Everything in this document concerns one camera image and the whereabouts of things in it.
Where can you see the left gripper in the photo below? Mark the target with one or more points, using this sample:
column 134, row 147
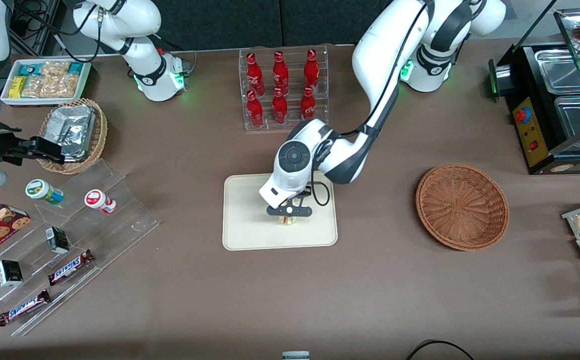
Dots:
column 306, row 191

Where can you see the triangular sandwich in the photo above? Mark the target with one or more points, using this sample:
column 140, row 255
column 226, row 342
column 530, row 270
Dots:
column 288, row 220

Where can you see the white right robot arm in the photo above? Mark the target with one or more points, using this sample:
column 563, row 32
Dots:
column 140, row 20

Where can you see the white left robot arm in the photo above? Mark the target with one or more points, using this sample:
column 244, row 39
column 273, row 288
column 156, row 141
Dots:
column 384, row 50

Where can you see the cream plastic tray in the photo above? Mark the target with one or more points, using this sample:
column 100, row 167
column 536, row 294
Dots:
column 245, row 220

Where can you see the light wicker basket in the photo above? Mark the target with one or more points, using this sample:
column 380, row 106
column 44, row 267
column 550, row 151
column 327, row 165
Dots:
column 97, row 135

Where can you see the brown wicker basket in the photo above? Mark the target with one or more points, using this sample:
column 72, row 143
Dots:
column 462, row 205

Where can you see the silver foil package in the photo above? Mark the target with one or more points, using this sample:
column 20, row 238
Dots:
column 72, row 130

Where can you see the green lid yogurt cup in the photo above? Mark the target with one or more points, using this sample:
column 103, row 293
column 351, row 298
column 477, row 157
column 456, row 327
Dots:
column 42, row 191

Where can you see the clear bag of crackers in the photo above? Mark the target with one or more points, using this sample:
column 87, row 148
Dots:
column 52, row 86

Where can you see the white rectangular snack bin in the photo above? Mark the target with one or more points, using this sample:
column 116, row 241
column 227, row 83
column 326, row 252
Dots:
column 6, row 97

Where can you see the yellow snack packet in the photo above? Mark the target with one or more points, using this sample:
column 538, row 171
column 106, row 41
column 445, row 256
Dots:
column 18, row 87

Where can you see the red lid yogurt cup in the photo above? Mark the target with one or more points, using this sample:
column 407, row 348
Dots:
column 99, row 201

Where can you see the teal snack packet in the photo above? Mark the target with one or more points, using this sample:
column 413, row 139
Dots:
column 29, row 69

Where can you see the clear acrylic bottle rack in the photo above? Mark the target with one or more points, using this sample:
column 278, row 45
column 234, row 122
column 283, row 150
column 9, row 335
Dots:
column 270, row 125

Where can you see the small black carton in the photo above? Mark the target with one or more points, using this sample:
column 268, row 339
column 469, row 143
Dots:
column 58, row 240
column 9, row 273

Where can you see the red cola bottle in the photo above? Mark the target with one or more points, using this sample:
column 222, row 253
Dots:
column 308, row 105
column 255, row 111
column 311, row 71
column 255, row 75
column 280, row 107
column 280, row 74

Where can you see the clear stepped acrylic stand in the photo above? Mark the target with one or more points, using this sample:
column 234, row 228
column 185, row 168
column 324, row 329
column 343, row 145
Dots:
column 120, row 220

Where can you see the snickers chocolate bar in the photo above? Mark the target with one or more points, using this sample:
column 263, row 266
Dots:
column 70, row 267
column 24, row 307

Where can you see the black food warmer cabinet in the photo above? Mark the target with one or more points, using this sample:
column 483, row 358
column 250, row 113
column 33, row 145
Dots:
column 529, row 75

